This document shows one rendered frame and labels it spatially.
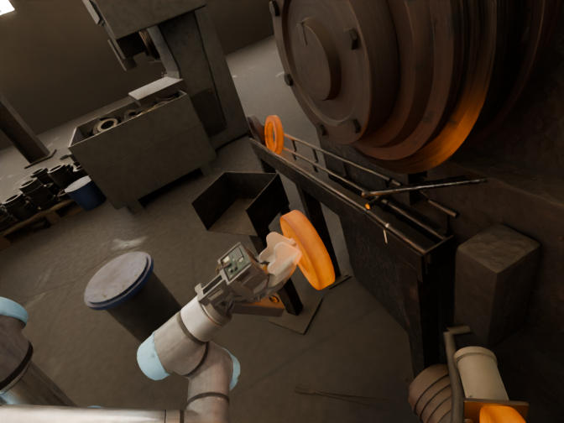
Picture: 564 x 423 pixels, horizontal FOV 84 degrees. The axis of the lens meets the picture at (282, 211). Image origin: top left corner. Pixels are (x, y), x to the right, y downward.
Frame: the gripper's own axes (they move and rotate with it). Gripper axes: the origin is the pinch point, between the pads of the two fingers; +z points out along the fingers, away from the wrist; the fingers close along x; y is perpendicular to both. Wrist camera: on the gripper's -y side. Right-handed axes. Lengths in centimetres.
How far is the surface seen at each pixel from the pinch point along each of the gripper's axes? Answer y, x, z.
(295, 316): -80, 49, -26
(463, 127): 11.1, -14.7, 25.4
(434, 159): 4.6, -9.8, 23.6
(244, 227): -22, 48, -12
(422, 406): -33.8, -21.6, -3.1
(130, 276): -25, 81, -68
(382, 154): 3.2, 0.6, 21.5
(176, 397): -65, 46, -84
